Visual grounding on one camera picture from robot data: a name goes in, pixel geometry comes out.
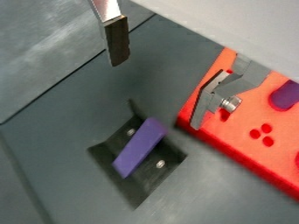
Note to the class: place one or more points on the black curved fixture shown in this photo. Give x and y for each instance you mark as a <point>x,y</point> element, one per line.
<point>155,168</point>

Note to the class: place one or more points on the red peg board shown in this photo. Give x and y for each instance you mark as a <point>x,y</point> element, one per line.
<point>256,135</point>

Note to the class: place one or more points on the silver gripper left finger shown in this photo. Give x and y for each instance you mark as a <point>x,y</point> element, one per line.
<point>113,27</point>

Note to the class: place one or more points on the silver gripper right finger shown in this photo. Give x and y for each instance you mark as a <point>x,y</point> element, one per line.
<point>219,91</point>

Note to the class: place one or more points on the purple cylinder peg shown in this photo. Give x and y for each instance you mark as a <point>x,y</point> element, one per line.
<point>284,97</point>

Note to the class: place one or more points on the purple rectangular block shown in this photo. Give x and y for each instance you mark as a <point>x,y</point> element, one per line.
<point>145,138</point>

